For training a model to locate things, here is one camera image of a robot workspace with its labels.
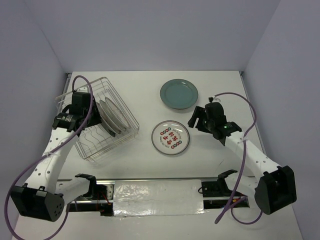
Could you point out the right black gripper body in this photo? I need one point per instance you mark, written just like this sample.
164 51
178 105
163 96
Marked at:
208 124

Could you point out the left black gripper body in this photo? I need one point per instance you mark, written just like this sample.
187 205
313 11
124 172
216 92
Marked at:
95 118

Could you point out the teal green plate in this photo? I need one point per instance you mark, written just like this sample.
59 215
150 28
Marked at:
179 94

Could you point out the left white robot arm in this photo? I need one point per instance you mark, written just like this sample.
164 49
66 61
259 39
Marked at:
41 196

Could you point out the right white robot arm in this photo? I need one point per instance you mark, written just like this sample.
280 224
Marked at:
275 186

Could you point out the silver foil sheet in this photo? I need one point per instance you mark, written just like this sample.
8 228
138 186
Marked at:
157 198

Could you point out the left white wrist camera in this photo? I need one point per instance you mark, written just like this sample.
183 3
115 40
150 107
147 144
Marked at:
66 98

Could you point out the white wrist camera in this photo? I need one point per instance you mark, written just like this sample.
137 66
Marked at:
66 98
214 99

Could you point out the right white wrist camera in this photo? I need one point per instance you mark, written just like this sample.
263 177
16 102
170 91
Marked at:
214 99

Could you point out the wire dish rack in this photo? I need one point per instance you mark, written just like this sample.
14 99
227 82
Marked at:
94 142

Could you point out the metal base rail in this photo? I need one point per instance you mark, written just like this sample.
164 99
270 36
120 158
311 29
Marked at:
102 201

